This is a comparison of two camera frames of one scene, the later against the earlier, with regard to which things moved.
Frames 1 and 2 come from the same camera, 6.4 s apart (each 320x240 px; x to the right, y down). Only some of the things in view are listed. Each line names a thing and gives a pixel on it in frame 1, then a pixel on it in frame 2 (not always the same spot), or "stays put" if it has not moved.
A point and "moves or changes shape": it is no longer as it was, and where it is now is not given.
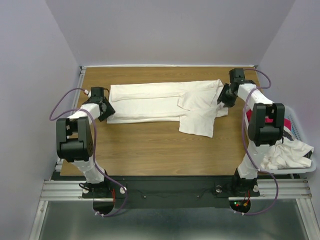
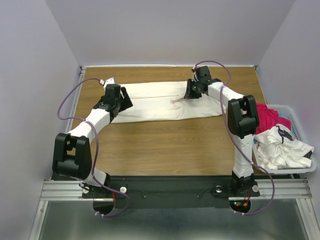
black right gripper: x=229 y=103 to x=188 y=94
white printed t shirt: x=289 y=154 stays put
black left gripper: x=110 y=110 to x=126 y=102
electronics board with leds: x=240 y=205 stays put
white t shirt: x=194 y=104 moves or changes shape
